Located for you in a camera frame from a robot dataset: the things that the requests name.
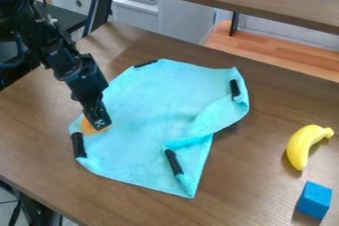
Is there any blue block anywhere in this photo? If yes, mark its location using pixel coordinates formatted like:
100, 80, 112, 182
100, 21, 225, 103
294, 180, 334, 221

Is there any blue cloth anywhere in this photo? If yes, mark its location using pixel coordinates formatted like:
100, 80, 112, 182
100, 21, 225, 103
67, 58, 252, 200

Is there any yellow toy banana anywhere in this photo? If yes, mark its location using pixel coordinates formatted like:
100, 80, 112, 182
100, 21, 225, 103
284, 124, 335, 171

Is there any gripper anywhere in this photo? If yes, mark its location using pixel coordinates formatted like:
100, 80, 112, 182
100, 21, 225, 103
56, 53, 113, 129

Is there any orange toy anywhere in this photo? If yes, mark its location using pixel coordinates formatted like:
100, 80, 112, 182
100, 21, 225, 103
80, 116, 110, 136

